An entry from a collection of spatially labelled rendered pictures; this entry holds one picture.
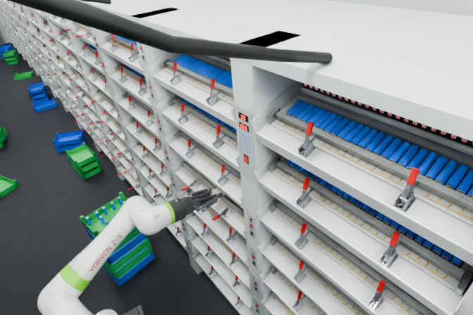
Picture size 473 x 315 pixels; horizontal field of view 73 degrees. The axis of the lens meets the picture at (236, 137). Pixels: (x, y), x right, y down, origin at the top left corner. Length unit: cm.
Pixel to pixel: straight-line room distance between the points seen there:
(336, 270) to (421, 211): 41
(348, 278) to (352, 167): 39
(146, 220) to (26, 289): 173
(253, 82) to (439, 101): 46
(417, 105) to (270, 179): 58
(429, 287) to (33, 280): 258
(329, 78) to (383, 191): 28
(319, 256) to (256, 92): 56
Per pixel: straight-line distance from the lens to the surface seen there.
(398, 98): 64
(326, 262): 110
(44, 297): 147
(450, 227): 76
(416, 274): 90
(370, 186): 80
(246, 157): 106
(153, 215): 130
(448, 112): 62
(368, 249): 92
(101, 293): 260
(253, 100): 92
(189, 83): 132
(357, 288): 107
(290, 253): 133
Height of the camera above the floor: 201
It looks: 33 degrees down
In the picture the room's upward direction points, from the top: 5 degrees counter-clockwise
